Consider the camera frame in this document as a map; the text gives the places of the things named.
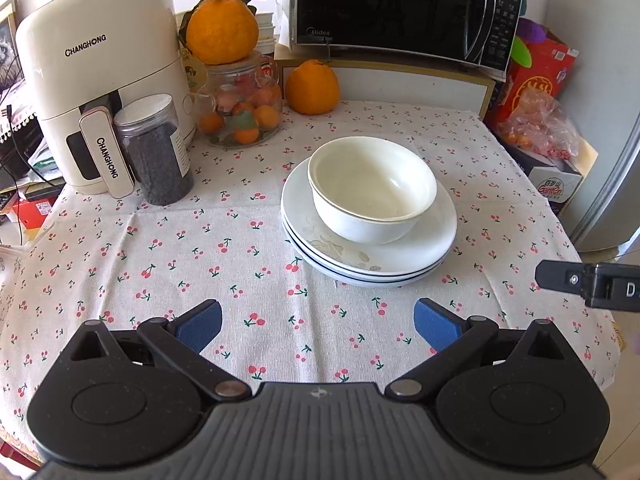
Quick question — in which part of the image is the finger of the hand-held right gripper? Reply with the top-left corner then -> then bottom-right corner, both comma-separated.
534,259 -> 640,312

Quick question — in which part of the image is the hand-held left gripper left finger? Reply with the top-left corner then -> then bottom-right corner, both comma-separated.
65,299 -> 253,403

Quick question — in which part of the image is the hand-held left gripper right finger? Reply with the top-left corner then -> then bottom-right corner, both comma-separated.
385,297 -> 573,403

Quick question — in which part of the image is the blue patterned plate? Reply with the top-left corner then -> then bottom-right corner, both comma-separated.
282,220 -> 455,278
285,230 -> 450,289

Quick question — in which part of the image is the white plate with grey swirls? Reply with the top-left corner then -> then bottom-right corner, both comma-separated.
281,156 -> 458,267

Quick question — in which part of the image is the wide cream bowl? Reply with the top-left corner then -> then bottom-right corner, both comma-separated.
307,136 -> 438,222

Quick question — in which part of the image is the white and blue carton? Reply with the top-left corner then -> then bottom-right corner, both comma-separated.
492,125 -> 598,216

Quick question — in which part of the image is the silver refrigerator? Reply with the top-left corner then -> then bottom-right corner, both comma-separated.
557,110 -> 640,253

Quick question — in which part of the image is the cherry print tablecloth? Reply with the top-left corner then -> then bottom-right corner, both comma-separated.
0,99 -> 618,441

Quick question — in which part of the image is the clear plastic bag of fruit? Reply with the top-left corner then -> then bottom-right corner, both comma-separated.
492,87 -> 581,161

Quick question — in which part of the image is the plastic jar with dark contents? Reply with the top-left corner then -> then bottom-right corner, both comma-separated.
113,96 -> 195,207

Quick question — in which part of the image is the red packet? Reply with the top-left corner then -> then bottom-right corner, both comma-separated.
12,195 -> 58,226

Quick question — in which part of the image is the red cardboard box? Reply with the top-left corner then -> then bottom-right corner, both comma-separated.
487,30 -> 580,131

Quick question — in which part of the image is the heap of small mandarins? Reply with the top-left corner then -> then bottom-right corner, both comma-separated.
197,82 -> 282,145

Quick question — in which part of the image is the wooden framed white stand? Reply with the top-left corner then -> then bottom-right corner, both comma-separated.
274,50 -> 505,122

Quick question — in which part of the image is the glass jar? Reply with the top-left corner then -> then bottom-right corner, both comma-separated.
192,50 -> 283,150

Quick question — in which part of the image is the large orange with stem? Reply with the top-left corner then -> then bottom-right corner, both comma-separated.
284,59 -> 341,115

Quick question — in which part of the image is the lace trimmed cloth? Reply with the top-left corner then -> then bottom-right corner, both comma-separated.
0,80 -> 43,141

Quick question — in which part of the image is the white air fryer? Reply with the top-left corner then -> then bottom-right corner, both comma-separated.
15,0 -> 197,200

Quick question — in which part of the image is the large orange with leaves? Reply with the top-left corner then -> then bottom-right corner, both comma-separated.
177,0 -> 268,66

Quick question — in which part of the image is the red canister with white lid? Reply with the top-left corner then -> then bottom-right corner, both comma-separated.
256,11 -> 280,86

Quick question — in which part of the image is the black microwave oven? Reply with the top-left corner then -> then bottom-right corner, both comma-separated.
290,0 -> 526,70

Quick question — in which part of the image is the framed picture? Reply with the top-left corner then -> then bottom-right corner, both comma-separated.
0,0 -> 26,91

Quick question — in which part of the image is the black cable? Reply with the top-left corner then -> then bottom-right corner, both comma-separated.
0,104 -> 26,246

